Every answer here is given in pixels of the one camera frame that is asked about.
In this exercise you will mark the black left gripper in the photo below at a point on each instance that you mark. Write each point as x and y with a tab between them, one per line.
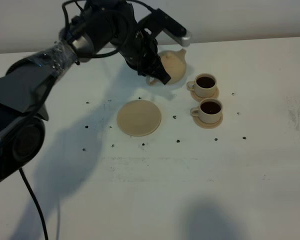
106	27

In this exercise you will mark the beige ceramic teapot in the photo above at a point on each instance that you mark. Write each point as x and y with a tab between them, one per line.
174	63

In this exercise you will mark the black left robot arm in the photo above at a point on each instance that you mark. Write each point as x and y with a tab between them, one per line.
29	81

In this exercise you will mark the large beige teapot saucer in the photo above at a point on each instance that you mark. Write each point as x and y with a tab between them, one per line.
139	118

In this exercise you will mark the far beige cup saucer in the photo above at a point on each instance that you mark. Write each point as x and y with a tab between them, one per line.
198	98

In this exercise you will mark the beige cup saucer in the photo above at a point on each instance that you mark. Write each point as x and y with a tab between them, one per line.
204	125
198	98

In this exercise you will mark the far beige teacup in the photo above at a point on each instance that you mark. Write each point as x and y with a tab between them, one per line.
203	86

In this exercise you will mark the beige teacup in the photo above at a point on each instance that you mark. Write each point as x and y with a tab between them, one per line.
203	86
208	111

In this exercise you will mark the near beige cup saucer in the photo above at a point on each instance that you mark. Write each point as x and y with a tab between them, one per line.
204	125

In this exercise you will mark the near beige teacup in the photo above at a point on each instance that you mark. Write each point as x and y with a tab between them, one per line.
208	111

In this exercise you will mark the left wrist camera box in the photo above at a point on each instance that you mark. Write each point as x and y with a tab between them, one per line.
158	21

